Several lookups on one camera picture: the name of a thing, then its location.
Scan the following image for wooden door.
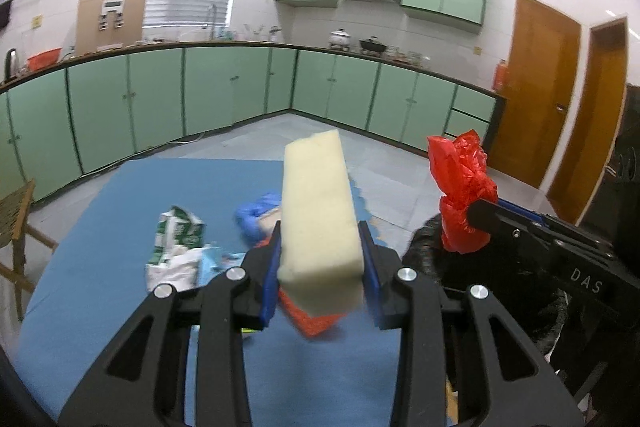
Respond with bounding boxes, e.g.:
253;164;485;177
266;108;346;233
487;0;583;190
545;18;630;226

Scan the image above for white device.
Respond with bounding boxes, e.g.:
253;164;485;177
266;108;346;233
98;0;126;30

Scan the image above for green white milk carton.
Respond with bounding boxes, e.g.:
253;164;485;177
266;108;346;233
145;205;207;293

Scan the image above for blue plastic bag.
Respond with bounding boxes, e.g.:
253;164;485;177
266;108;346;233
235;192;284;254

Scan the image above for white light-blue wrapper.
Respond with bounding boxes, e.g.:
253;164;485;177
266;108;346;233
196;244;247;290

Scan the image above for wooden chair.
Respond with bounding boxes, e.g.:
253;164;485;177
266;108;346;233
0;178;59;323

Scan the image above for yellow sponge block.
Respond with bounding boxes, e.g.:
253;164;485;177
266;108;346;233
278;130;365;313

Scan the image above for cardboard board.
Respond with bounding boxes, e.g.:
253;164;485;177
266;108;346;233
75;0;148;54

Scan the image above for green base cabinets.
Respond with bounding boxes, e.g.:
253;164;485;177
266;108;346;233
0;42;507;204

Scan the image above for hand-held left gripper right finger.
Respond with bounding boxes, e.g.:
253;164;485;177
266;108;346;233
357;221;586;427

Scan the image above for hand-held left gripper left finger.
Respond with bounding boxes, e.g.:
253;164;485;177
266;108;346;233
59;221;283;427

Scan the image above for red basin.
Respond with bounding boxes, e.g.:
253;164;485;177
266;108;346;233
26;49;62;70

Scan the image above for white lidded pot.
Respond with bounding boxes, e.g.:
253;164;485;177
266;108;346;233
328;27;352;50

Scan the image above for black wok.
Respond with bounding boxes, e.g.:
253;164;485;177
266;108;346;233
358;36;389;56

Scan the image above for red plastic bag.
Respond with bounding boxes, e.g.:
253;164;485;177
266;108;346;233
426;131;500;254

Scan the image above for red snack packet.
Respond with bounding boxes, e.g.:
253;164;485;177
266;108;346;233
270;222;352;339

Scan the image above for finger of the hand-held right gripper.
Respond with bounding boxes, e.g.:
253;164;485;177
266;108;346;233
466;199;617;262
497;199;615;253

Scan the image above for blue felt mat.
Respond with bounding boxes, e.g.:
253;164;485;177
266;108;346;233
20;157;453;427

